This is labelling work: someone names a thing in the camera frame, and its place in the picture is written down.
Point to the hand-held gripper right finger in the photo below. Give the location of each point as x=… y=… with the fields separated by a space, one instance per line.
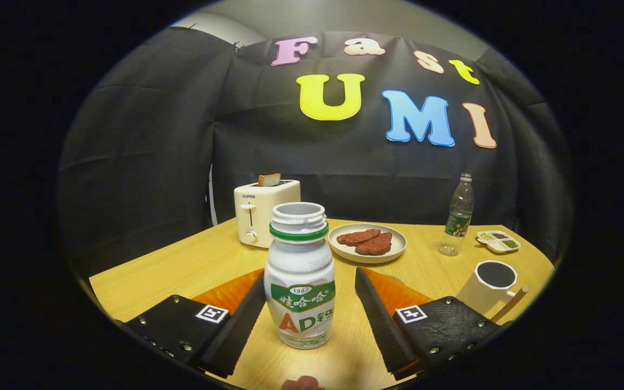
x=382 y=330

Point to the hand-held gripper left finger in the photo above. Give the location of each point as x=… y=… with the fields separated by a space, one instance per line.
x=233 y=330

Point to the white juice bottle green label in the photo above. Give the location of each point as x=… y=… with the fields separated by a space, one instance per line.
x=298 y=260

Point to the clear plastic water bottle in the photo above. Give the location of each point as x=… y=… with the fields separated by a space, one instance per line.
x=457 y=225

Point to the wooden table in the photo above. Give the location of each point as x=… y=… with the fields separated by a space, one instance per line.
x=182 y=271

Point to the red-brown meat slice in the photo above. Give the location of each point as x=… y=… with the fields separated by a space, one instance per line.
x=358 y=236
x=375 y=245

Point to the cream round plate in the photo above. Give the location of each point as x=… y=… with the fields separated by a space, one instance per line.
x=344 y=252

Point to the white toaster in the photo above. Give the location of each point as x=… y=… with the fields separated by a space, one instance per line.
x=268 y=211

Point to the white divided dish of beans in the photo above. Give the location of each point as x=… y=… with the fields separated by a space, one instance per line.
x=499 y=242

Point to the toasted bread slice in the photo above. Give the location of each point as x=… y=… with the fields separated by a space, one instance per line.
x=269 y=180

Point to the black backdrop cloth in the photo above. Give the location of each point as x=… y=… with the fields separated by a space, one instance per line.
x=144 y=162

